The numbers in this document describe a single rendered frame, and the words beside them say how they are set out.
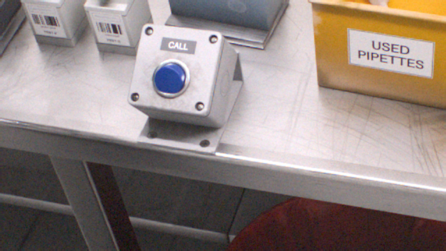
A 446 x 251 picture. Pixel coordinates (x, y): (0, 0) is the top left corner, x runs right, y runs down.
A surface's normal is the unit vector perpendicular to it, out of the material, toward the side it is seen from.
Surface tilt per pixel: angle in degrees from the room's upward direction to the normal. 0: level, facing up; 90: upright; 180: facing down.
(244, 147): 0
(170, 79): 60
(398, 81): 90
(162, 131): 0
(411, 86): 90
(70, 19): 90
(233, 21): 90
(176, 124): 0
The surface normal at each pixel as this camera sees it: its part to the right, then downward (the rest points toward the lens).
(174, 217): -0.12, -0.65
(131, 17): 0.95, 0.15
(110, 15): -0.29, 0.75
